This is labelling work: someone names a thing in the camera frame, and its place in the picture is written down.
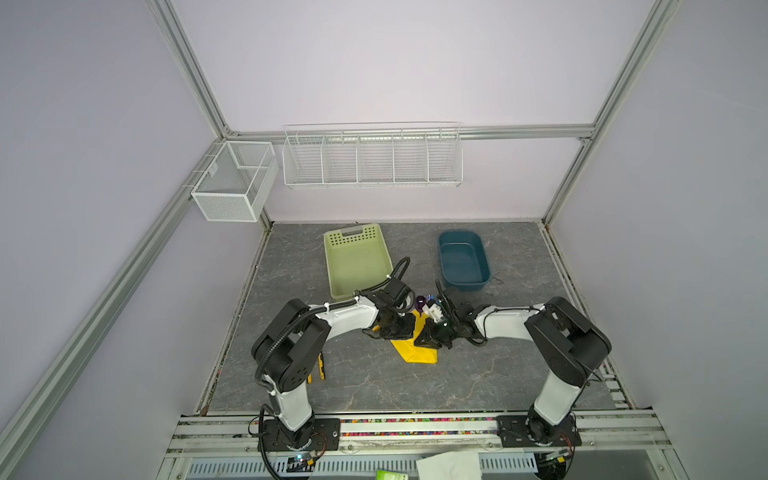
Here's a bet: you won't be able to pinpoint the yellow paper napkin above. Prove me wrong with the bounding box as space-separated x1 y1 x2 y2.
391 310 438 364

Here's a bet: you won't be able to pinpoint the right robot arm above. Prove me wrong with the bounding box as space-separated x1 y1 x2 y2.
414 289 612 447

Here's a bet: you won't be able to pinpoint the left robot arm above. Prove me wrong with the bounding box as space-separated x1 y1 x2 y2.
251 257 416 449

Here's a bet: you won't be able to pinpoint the teal plastic tray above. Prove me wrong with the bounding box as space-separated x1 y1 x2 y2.
438 230 491 292

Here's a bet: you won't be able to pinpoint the light green perforated basket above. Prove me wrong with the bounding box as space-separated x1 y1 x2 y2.
323 223 393 301

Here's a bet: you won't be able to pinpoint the yellow black pliers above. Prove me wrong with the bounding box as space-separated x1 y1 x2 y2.
307 353 326 384

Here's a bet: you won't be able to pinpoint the white paper sheet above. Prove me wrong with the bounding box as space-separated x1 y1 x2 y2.
416 451 482 480

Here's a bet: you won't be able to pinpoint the green small object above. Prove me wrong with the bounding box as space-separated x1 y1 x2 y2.
375 470 409 480

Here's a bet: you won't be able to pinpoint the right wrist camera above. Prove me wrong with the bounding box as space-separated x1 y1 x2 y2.
422 302 445 323

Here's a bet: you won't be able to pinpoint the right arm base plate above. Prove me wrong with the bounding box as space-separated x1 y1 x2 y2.
496 415 582 448

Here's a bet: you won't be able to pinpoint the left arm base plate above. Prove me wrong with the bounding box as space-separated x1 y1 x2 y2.
257 417 341 452

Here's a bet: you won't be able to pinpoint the long white wire shelf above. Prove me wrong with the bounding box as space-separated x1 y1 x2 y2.
283 122 464 188

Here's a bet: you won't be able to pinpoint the small white wire basket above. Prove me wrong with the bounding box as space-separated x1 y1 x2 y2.
192 141 279 223

